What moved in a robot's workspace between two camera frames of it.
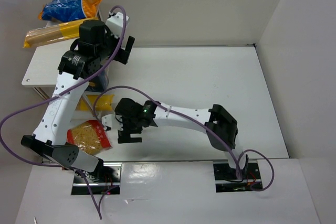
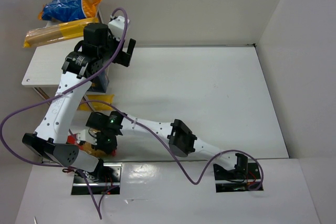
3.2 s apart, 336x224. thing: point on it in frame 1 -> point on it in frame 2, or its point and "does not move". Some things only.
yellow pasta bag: (104, 102) does not move
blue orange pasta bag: (70, 7) does not move
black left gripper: (125, 51) does not move
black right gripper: (126, 133) -> (98, 141)
